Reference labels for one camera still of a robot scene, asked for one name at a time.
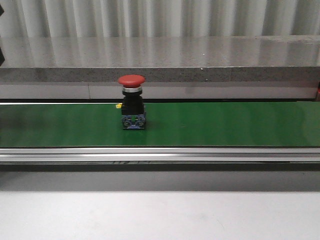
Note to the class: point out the red mushroom push button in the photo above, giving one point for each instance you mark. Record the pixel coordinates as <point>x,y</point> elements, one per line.
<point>133,114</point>

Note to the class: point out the grey speckled stone counter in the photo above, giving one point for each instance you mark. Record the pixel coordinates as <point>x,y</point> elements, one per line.
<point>228,67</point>

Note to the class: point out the white pleated curtain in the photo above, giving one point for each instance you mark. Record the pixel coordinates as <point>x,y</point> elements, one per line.
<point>158,18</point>

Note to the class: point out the aluminium conveyor side rail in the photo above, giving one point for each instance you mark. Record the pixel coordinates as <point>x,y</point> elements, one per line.
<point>76,156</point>

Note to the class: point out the green conveyor belt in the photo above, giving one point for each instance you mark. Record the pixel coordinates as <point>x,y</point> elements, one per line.
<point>177,124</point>

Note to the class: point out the black object at left edge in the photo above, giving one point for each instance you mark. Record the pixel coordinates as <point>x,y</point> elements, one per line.
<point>2,58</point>

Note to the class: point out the red object at right edge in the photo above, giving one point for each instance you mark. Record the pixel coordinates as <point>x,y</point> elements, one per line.
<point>318,94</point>

